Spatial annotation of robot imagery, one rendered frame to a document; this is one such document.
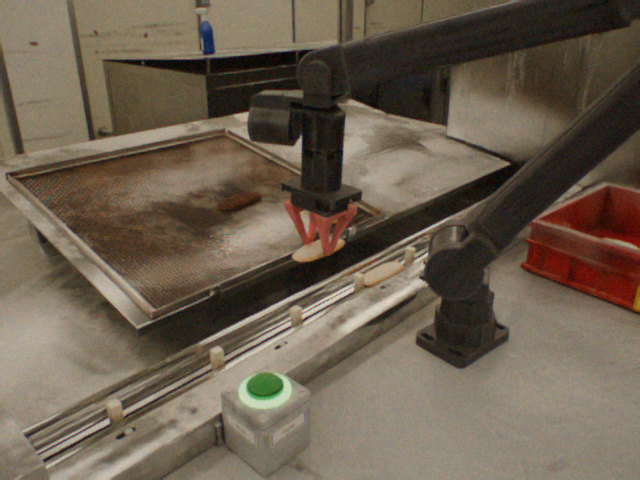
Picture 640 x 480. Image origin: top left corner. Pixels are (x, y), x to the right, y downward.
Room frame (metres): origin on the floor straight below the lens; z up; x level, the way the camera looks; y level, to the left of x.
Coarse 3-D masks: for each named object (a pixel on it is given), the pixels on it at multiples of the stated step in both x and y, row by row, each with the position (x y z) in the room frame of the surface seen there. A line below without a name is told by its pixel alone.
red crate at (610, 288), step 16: (528, 240) 0.89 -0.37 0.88; (624, 240) 1.02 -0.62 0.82; (528, 256) 0.90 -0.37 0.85; (544, 256) 0.87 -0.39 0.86; (560, 256) 0.85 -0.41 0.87; (544, 272) 0.86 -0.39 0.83; (560, 272) 0.85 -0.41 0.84; (576, 272) 0.83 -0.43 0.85; (592, 272) 0.81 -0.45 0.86; (576, 288) 0.82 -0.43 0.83; (592, 288) 0.80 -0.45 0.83; (608, 288) 0.79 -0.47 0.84; (624, 288) 0.77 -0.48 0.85; (624, 304) 0.76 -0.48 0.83
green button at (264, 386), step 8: (256, 376) 0.48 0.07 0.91; (264, 376) 0.48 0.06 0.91; (272, 376) 0.48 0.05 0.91; (248, 384) 0.47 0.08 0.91; (256, 384) 0.47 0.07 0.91; (264, 384) 0.47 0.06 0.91; (272, 384) 0.47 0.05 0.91; (280, 384) 0.47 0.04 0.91; (248, 392) 0.46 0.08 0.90; (256, 392) 0.46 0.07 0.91; (264, 392) 0.46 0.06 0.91; (272, 392) 0.46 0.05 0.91; (280, 392) 0.46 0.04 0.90; (264, 400) 0.45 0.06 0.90
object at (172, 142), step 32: (224, 128) 1.32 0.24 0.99; (64, 160) 1.04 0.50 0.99; (96, 160) 1.08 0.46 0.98; (160, 160) 1.12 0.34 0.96; (96, 192) 0.96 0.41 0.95; (224, 192) 1.01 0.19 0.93; (256, 192) 1.03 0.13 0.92; (96, 224) 0.84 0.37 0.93; (128, 224) 0.85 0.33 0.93; (224, 224) 0.89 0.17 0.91; (288, 224) 0.92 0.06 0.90; (352, 224) 0.94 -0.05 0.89; (96, 256) 0.75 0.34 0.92; (128, 256) 0.76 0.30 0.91; (224, 256) 0.79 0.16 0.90; (288, 256) 0.80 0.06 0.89; (128, 288) 0.67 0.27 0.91; (160, 288) 0.69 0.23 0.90; (224, 288) 0.71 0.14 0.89
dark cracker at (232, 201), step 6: (252, 192) 1.01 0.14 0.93; (228, 198) 0.97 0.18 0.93; (234, 198) 0.97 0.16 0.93; (240, 198) 0.97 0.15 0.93; (246, 198) 0.98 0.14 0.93; (252, 198) 0.98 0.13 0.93; (258, 198) 1.00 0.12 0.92; (222, 204) 0.95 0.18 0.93; (228, 204) 0.95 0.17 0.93; (234, 204) 0.95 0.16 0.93; (240, 204) 0.96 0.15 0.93; (246, 204) 0.97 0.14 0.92; (228, 210) 0.94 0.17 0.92
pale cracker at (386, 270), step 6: (384, 264) 0.84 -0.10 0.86; (390, 264) 0.84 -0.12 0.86; (396, 264) 0.85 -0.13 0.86; (372, 270) 0.82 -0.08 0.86; (378, 270) 0.82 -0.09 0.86; (384, 270) 0.82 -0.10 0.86; (390, 270) 0.82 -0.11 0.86; (396, 270) 0.82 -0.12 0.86; (366, 276) 0.80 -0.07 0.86; (372, 276) 0.80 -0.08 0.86; (378, 276) 0.80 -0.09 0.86; (384, 276) 0.80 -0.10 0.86; (390, 276) 0.81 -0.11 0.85; (366, 282) 0.79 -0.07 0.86; (372, 282) 0.79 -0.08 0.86; (378, 282) 0.79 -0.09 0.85
